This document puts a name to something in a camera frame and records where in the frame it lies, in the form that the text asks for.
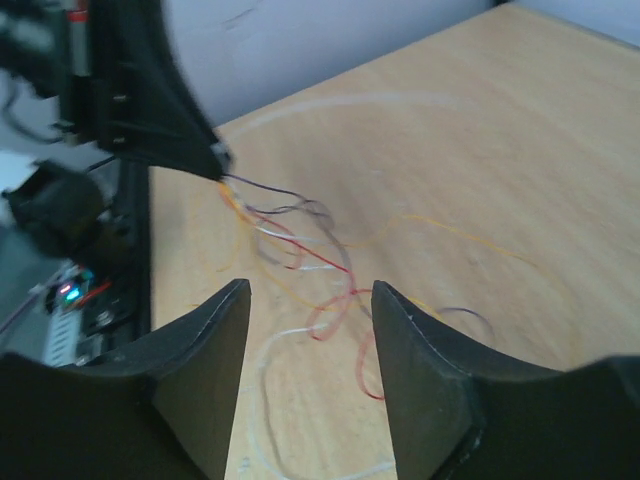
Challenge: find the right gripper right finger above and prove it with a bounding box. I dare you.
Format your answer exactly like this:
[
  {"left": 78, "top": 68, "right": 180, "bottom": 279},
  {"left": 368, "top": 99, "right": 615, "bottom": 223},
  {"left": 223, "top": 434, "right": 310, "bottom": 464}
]
[{"left": 372, "top": 281, "right": 639, "bottom": 479}]

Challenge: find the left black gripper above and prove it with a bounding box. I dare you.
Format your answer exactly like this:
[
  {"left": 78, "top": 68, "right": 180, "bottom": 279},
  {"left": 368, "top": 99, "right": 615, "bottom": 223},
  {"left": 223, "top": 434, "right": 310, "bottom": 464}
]
[{"left": 49, "top": 1, "right": 232, "bottom": 181}]

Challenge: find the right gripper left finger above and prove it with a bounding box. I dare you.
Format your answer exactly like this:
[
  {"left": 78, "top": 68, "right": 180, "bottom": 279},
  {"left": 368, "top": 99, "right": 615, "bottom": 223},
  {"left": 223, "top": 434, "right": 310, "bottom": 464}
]
[{"left": 1, "top": 279, "right": 251, "bottom": 479}]

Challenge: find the white wire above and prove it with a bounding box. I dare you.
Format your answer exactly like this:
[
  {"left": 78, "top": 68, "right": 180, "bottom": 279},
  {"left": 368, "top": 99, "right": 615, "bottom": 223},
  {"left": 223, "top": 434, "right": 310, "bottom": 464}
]
[{"left": 227, "top": 92, "right": 461, "bottom": 479}]

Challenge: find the left green circuit board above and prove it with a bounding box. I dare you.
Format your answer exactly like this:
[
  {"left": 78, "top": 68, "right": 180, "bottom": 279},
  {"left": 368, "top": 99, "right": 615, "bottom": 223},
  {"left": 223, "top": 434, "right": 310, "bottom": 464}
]
[{"left": 43, "top": 265, "right": 112, "bottom": 314}]

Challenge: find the black aluminium frame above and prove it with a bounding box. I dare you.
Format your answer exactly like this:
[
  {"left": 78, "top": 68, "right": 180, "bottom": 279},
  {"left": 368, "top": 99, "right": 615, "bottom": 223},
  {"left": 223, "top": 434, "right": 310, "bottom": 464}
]
[{"left": 76, "top": 160, "right": 151, "bottom": 364}]

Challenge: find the light blue slotted cable duct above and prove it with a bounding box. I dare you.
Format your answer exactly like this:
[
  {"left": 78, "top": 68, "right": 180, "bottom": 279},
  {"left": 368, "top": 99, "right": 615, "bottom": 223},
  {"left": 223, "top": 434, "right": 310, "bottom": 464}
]
[{"left": 43, "top": 310, "right": 82, "bottom": 367}]

